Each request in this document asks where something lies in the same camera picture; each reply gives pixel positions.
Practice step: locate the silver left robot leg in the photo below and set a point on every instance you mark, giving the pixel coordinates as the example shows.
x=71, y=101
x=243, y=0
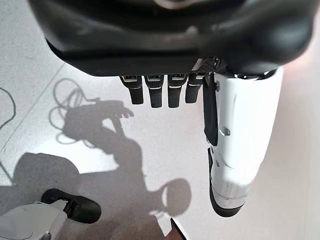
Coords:
x=25, y=220

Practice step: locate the brown glossy curved stand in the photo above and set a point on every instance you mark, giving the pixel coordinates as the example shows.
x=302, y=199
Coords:
x=178, y=232

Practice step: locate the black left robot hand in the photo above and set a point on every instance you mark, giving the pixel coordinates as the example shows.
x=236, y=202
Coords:
x=150, y=37

